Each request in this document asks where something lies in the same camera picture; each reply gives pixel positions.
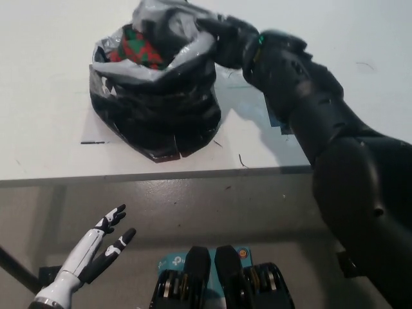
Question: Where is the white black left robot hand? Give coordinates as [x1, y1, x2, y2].
[33, 203, 138, 305]

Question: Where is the black grey plastic bag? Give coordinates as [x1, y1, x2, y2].
[88, 0, 223, 165]

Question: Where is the red green coffee bean bag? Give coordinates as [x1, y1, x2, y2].
[111, 27, 167, 70]

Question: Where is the left black robot torso block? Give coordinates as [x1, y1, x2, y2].
[151, 246, 212, 309]

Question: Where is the black robot torso block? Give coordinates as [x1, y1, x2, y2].
[214, 246, 295, 309]
[151, 246, 212, 309]

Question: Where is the right black robot torso block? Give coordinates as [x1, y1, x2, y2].
[214, 246, 295, 309]

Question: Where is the black table foot plate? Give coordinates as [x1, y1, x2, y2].
[37, 265, 65, 286]
[336, 250, 360, 277]

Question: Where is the black table leg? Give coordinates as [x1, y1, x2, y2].
[0, 246, 42, 295]

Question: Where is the black tape patch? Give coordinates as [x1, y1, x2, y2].
[267, 96, 292, 136]

